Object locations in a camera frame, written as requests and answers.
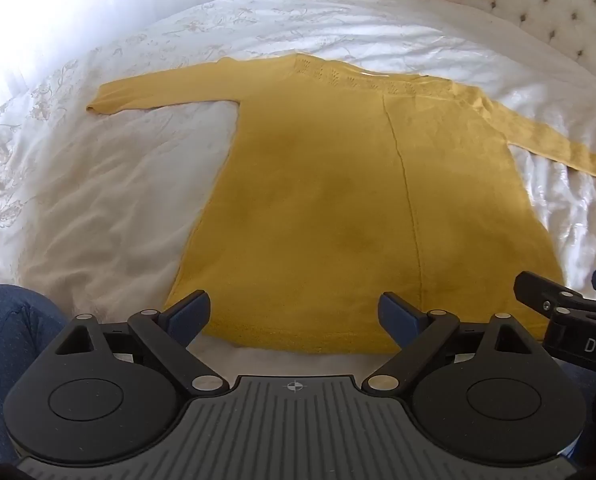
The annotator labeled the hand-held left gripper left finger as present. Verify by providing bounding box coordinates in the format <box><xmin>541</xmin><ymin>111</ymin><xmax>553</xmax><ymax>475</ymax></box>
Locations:
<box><xmin>57</xmin><ymin>290</ymin><xmax>230</xmax><ymax>397</ymax></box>

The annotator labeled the cream tufted headboard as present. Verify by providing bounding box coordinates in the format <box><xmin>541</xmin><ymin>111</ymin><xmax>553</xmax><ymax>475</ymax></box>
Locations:
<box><xmin>385</xmin><ymin>0</ymin><xmax>596</xmax><ymax>81</ymax></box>

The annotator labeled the yellow knit sweater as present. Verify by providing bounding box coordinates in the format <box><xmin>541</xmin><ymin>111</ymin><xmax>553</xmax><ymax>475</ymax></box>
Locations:
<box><xmin>86</xmin><ymin>53</ymin><xmax>596</xmax><ymax>356</ymax></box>

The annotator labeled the white embroidered bedspread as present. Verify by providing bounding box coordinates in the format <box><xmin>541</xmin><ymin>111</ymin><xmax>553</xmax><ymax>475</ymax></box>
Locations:
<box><xmin>0</xmin><ymin>0</ymin><xmax>596</xmax><ymax>391</ymax></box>

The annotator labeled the person's leg in blue jeans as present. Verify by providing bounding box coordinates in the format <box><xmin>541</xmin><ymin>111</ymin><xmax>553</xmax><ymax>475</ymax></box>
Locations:
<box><xmin>0</xmin><ymin>284</ymin><xmax>75</xmax><ymax>467</ymax></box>

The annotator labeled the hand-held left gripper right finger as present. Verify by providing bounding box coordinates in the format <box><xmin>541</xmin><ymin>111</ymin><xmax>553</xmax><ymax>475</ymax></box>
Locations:
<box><xmin>360</xmin><ymin>291</ymin><xmax>544</xmax><ymax>395</ymax></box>

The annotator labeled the white curtain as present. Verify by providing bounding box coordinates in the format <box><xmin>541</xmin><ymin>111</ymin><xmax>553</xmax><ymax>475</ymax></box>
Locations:
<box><xmin>0</xmin><ymin>0</ymin><xmax>109</xmax><ymax>126</ymax></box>

